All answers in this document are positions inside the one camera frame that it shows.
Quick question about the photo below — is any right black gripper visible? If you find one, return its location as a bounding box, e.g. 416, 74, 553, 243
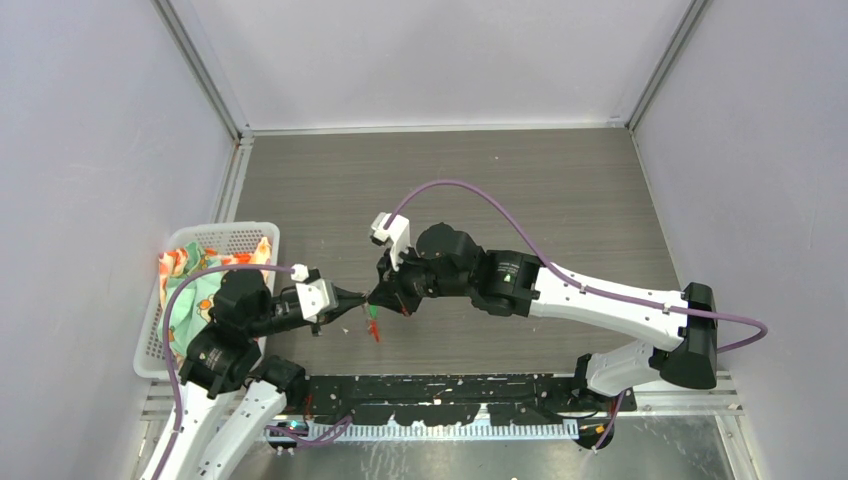
370, 239, 473, 314

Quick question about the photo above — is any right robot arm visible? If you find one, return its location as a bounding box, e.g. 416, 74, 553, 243
368, 213, 717, 411

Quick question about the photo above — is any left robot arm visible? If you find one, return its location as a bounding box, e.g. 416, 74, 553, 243
142, 264, 366, 479

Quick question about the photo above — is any colourful patterned cloth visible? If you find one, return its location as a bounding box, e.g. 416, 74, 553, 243
159, 237, 271, 364

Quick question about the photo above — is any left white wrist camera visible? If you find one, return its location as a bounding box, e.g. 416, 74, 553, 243
290, 264, 333, 324

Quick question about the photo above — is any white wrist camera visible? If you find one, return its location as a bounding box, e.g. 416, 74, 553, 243
290, 264, 333, 324
370, 212, 412, 272

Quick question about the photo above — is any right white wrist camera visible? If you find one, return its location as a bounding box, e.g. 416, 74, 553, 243
370, 212, 412, 272

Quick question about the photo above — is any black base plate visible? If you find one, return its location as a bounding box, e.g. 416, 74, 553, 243
281, 373, 616, 427

